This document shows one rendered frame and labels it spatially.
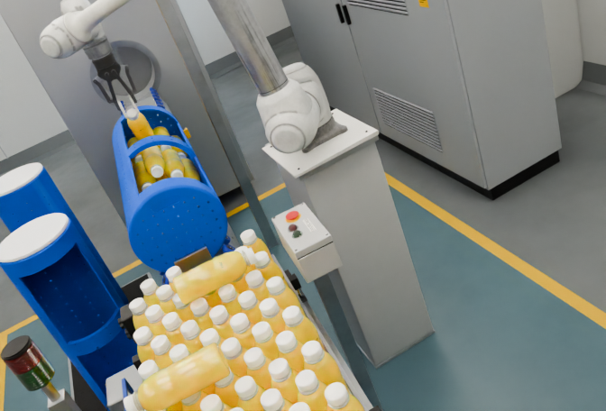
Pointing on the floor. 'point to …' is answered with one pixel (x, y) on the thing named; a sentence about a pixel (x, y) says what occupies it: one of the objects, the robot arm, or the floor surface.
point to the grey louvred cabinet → (433, 57)
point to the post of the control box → (345, 337)
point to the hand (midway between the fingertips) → (128, 106)
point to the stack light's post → (63, 403)
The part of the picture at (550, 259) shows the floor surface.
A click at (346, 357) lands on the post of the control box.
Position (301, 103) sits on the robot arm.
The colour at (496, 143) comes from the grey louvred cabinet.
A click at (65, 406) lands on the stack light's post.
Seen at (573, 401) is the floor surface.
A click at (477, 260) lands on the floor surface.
